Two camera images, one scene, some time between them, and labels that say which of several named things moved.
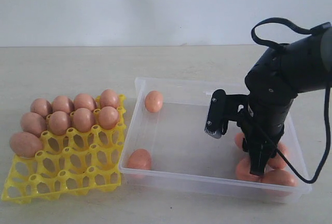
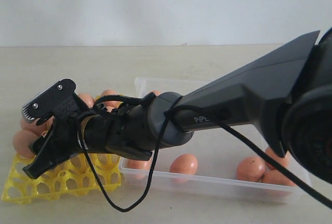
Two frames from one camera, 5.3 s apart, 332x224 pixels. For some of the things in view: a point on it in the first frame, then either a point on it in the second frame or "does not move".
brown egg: x=108 y=98 does not move
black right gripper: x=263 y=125 -> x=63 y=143
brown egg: x=243 y=170 does not move
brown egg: x=25 y=144 does not move
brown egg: x=278 y=183 does not move
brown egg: x=238 y=139 -> x=184 y=164
